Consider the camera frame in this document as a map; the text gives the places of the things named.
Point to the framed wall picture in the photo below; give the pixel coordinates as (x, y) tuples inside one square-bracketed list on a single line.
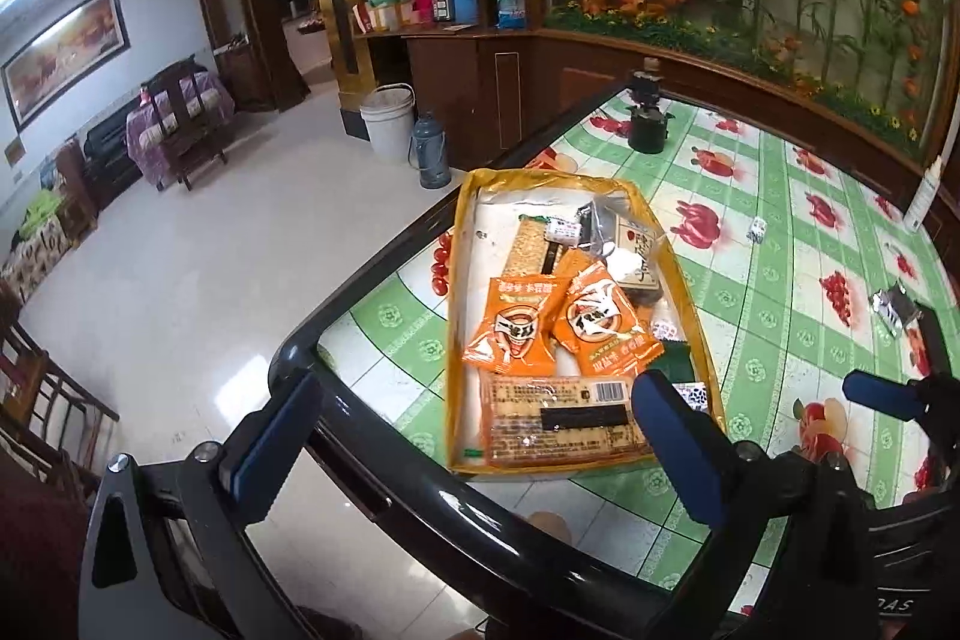
[(67, 55)]

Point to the green-edged cracker packet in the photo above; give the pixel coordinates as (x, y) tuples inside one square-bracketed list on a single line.
[(529, 254)]

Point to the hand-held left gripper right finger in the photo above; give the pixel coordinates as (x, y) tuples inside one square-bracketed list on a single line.
[(679, 445)]

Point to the silver black foil packet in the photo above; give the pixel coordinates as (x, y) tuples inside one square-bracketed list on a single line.
[(896, 310)]

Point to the person's dark red clothing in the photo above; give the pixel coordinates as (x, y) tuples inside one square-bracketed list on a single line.
[(37, 550)]

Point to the green floral tablecloth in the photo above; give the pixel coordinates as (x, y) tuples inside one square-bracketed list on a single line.
[(787, 347)]

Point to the clear plum snack packet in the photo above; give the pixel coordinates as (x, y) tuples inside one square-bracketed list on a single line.
[(637, 257)]

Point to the large orange cracker packet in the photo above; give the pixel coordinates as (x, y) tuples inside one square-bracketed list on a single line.
[(525, 430)]

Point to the yellow tray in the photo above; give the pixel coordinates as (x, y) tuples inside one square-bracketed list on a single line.
[(487, 250)]

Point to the black jar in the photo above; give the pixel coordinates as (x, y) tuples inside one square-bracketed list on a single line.
[(649, 130)]

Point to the white bottle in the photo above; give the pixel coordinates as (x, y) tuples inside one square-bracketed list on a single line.
[(922, 197)]

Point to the chair with purple cloth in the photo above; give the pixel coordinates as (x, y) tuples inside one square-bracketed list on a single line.
[(176, 115)]

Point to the orange snack packet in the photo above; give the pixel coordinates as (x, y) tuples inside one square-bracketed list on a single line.
[(514, 332), (600, 325)]

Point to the dark green packet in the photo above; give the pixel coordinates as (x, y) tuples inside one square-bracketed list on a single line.
[(675, 361)]

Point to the small black container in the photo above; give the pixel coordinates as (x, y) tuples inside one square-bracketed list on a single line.
[(646, 87)]

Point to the wooden shelf cabinet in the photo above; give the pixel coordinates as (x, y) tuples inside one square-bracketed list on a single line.
[(465, 85)]

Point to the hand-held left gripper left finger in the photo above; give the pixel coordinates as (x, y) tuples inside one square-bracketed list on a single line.
[(274, 437)]

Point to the white bucket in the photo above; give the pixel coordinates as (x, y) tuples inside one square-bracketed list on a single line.
[(388, 123)]

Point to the floral cloth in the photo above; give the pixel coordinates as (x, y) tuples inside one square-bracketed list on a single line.
[(37, 250)]

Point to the wooden chair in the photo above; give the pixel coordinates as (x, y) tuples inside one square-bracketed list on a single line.
[(30, 377)]

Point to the grey-blue thermos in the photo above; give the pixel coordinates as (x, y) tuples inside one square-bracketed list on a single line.
[(433, 153)]

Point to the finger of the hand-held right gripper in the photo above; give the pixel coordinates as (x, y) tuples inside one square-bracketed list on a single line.
[(881, 392)]

